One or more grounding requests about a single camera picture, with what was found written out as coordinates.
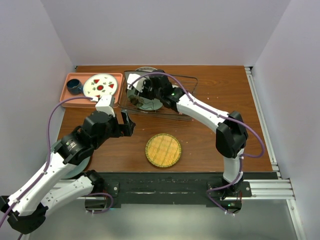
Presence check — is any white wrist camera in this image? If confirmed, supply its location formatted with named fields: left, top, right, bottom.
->
left=95, top=94, right=116, bottom=117
left=126, top=73, right=145, bottom=93

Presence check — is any mint green flower plate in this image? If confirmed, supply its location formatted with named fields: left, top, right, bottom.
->
left=126, top=89, right=163, bottom=111

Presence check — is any white square plate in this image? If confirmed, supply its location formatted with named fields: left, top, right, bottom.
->
left=124, top=70, right=164, bottom=88

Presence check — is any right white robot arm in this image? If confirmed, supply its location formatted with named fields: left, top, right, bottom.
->
left=135, top=74, right=249, bottom=197

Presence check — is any green rim white plate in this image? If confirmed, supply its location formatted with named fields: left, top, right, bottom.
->
left=135, top=66, right=157, bottom=73

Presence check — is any dark blue mug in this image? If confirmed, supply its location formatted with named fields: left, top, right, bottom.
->
left=66, top=78, right=83, bottom=95

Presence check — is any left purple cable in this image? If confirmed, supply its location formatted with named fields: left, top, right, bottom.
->
left=0, top=96, right=98, bottom=235

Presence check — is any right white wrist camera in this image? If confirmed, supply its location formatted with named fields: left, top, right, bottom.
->
left=126, top=73, right=145, bottom=93

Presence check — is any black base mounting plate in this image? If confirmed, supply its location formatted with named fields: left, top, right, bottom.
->
left=74, top=171, right=251, bottom=210

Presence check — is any pink plastic tray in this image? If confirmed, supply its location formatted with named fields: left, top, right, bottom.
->
left=59, top=72, right=125, bottom=109

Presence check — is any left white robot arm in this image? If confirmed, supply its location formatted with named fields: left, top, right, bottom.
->
left=0, top=110, right=136, bottom=235

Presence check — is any woven bamboo pattern plate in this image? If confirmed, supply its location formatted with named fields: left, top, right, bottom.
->
left=145, top=133, right=182, bottom=168

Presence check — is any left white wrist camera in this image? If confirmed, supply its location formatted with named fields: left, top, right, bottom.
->
left=95, top=94, right=116, bottom=117

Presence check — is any white watermelon pattern plate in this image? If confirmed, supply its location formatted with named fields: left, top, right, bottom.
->
left=82, top=73, right=118, bottom=98

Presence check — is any grey green plate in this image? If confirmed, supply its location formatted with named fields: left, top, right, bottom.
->
left=49, top=139, right=93, bottom=180

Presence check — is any black wire dish rack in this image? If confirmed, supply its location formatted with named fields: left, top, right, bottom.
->
left=118, top=70, right=199, bottom=122

